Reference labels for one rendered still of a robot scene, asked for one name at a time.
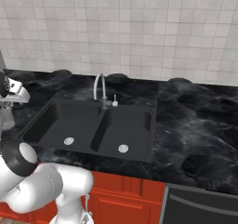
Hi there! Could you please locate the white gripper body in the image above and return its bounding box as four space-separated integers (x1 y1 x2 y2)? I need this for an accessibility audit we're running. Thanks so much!
5 86 32 105

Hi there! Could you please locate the clear glass cup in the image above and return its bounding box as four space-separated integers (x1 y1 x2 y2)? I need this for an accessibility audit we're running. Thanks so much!
0 104 16 131

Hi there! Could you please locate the black double basin sink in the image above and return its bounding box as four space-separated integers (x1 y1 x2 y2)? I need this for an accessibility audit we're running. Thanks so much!
19 97 157 164

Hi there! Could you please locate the silver curved tap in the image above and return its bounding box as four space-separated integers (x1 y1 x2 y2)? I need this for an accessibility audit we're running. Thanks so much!
93 72 112 111

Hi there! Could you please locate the small white soap dispenser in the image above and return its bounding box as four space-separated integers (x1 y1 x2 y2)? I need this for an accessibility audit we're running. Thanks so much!
112 94 120 108

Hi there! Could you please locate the red cupboard door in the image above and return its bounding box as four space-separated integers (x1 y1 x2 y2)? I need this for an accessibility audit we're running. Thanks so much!
81 170 167 224
0 201 60 224

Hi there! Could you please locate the black dishwasher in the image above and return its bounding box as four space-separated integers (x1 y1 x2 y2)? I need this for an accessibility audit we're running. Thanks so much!
159 182 238 224

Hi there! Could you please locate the silver cupboard handle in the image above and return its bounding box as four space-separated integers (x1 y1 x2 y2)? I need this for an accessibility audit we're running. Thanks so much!
84 193 92 218

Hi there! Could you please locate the grey dishwasher handle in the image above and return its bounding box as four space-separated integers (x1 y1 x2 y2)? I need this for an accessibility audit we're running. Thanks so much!
168 193 238 217

